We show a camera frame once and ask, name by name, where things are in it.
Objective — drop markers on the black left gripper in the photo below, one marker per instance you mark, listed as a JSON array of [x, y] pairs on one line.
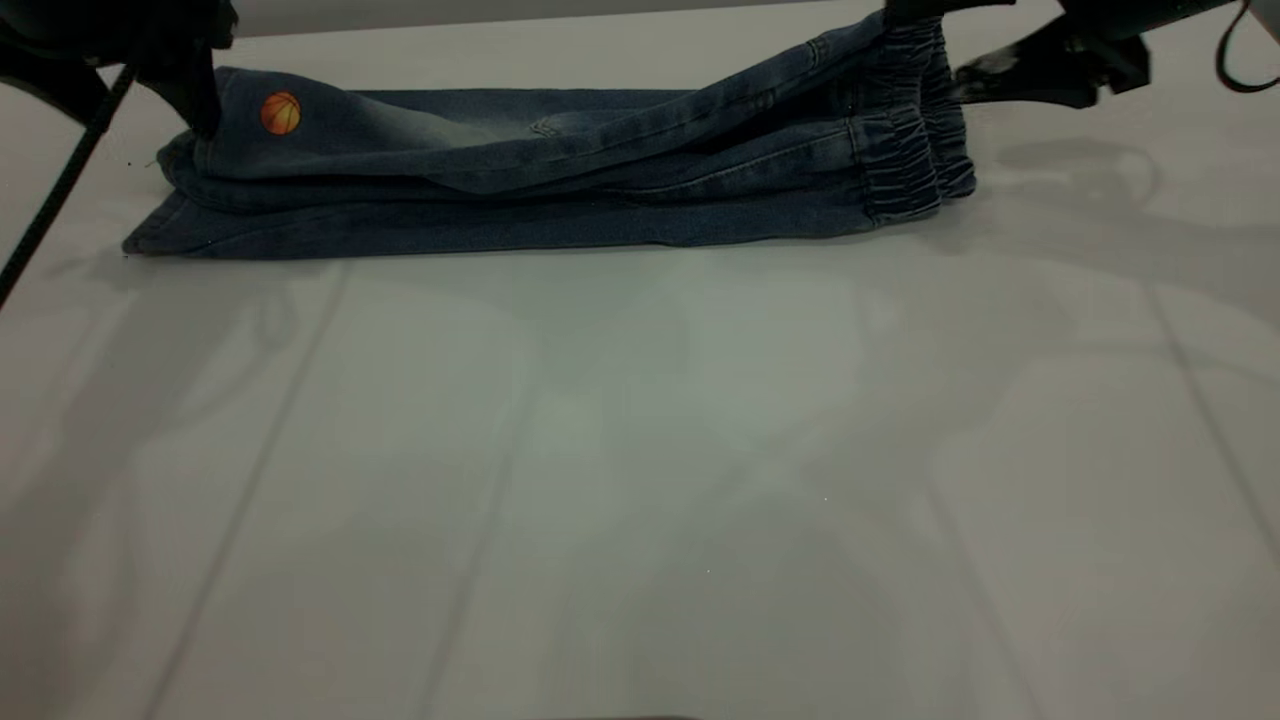
[[90, 30]]

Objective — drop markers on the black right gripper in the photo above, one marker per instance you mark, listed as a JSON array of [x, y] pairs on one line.
[[1120, 30]]

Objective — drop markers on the blue denim pants basketball print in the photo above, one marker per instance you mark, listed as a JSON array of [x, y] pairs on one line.
[[600, 200]]

